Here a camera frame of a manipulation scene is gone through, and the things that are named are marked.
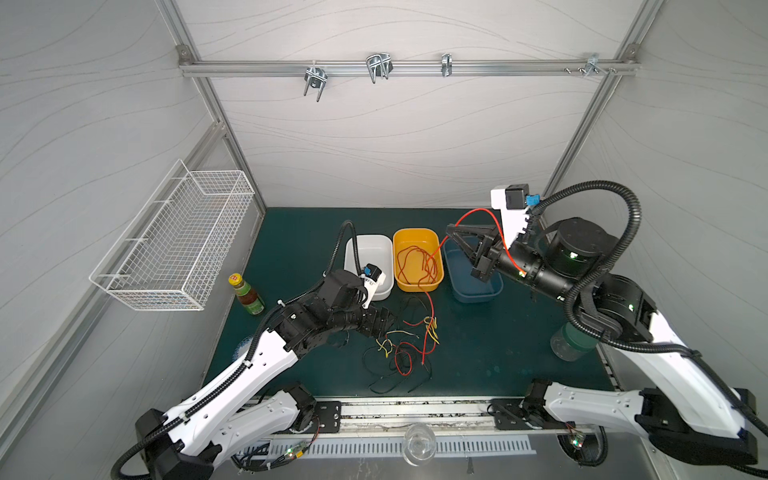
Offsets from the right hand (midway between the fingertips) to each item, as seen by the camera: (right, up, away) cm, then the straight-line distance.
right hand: (456, 219), depth 50 cm
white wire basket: (-62, -7, +19) cm, 65 cm away
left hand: (-11, -20, +21) cm, 32 cm away
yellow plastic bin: (-2, -11, +55) cm, 56 cm away
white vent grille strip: (-13, -53, +21) cm, 59 cm away
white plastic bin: (-17, -8, +54) cm, 57 cm away
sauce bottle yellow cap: (-52, -20, +34) cm, 66 cm away
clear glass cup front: (-5, -48, +14) cm, 51 cm away
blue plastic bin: (+12, -19, +41) cm, 47 cm away
